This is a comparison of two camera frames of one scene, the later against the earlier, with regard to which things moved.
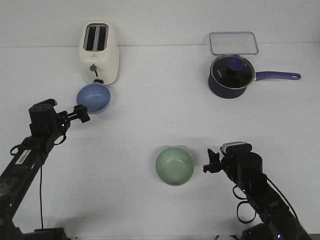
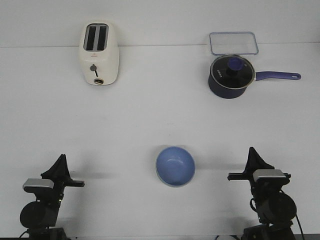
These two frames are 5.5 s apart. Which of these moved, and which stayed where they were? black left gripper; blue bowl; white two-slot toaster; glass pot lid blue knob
Moved: blue bowl; black left gripper
Stayed: glass pot lid blue knob; white two-slot toaster
